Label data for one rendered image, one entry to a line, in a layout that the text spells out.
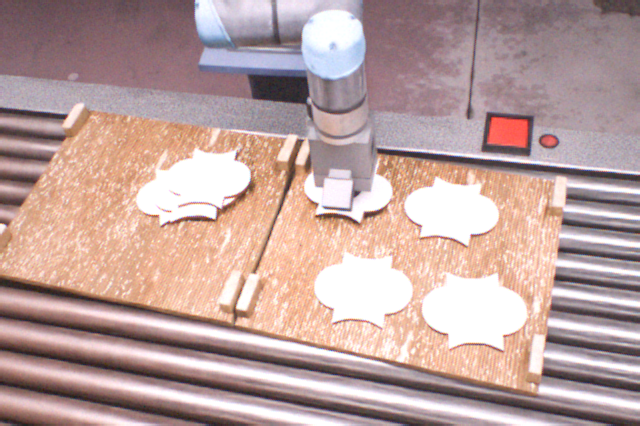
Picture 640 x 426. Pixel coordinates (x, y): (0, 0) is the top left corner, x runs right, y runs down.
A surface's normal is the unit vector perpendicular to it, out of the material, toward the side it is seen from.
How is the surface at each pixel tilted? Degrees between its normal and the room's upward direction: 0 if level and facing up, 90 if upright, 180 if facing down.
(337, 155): 90
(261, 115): 0
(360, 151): 90
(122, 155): 0
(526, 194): 0
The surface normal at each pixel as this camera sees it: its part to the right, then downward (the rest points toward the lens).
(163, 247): -0.10, -0.60
